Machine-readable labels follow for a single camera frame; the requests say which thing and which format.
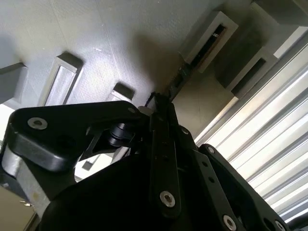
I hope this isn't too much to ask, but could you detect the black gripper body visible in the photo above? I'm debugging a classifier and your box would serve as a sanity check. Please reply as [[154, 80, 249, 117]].
[[38, 154, 221, 231]]

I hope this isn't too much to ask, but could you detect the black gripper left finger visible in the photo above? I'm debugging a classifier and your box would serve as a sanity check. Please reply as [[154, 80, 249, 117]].
[[1, 95, 183, 219]]

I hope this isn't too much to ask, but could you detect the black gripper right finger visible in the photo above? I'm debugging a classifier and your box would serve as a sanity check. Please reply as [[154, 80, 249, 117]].
[[171, 102, 291, 231]]

